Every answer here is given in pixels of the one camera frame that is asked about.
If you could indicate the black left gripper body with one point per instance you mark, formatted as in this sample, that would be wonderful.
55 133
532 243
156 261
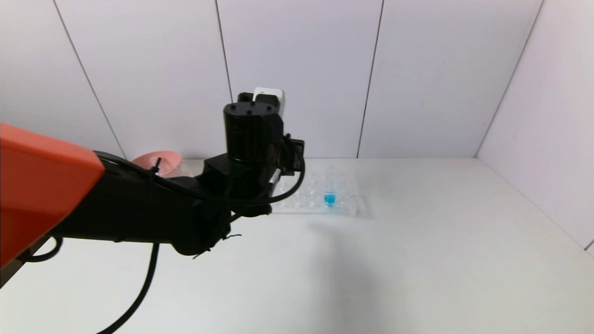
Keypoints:
292 155

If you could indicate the blue pigment test tube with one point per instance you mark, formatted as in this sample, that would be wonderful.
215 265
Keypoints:
330 199

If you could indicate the clear acrylic test tube rack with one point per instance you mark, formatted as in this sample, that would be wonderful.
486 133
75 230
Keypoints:
345 204

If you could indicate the pink bowl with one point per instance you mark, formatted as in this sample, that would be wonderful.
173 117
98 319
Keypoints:
162 160

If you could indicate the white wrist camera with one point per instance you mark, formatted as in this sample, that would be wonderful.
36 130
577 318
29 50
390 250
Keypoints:
269 93

